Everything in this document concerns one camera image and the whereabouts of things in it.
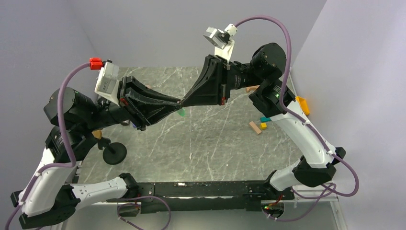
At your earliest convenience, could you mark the tan rectangular wooden block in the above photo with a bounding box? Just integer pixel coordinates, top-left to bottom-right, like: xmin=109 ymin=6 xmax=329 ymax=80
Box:
xmin=248 ymin=121 xmax=262 ymax=135

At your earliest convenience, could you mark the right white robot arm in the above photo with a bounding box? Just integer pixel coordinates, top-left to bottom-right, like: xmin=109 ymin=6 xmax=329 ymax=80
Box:
xmin=181 ymin=43 xmax=345 ymax=199

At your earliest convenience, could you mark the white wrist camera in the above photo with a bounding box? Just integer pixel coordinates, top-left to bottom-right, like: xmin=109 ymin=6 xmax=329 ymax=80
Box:
xmin=94 ymin=61 xmax=121 ymax=105
xmin=203 ymin=24 xmax=238 ymax=62

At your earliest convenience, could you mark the yellow plastic bin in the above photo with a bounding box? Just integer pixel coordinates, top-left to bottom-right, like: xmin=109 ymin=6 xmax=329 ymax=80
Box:
xmin=295 ymin=96 xmax=310 ymax=116

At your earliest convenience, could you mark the brown arch wooden block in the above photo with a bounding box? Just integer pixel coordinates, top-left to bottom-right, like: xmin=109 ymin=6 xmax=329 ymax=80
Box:
xmin=245 ymin=85 xmax=259 ymax=93

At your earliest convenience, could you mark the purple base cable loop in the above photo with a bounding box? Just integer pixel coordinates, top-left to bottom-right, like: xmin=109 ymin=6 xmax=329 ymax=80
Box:
xmin=116 ymin=196 xmax=172 ymax=230

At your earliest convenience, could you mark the yellow small wooden block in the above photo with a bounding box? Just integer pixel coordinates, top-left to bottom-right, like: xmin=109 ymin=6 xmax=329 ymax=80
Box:
xmin=260 ymin=123 xmax=268 ymax=130

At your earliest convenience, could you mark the teal wooden block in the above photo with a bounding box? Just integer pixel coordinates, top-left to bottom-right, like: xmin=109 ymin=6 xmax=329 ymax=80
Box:
xmin=260 ymin=117 xmax=271 ymax=123

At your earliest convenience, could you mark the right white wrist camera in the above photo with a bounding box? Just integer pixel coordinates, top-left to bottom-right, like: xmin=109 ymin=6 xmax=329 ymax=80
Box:
xmin=203 ymin=24 xmax=238 ymax=62

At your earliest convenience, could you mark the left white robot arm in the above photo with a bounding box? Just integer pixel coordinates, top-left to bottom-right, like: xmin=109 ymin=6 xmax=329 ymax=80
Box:
xmin=11 ymin=77 xmax=181 ymax=230

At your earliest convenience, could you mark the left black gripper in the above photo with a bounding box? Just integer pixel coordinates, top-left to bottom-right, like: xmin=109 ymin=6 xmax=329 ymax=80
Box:
xmin=83 ymin=75 xmax=183 ymax=131

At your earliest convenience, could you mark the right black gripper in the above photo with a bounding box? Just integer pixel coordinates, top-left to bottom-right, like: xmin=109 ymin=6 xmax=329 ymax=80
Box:
xmin=181 ymin=54 xmax=265 ymax=106

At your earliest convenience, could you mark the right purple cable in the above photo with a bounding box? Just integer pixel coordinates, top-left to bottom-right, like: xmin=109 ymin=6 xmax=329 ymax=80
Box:
xmin=235 ymin=15 xmax=360 ymax=200

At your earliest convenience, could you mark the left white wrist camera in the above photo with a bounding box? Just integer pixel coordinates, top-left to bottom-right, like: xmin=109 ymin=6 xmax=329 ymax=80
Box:
xmin=94 ymin=61 xmax=121 ymax=105

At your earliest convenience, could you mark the green key tag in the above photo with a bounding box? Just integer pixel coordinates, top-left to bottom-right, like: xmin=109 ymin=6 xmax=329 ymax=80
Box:
xmin=177 ymin=108 xmax=185 ymax=116

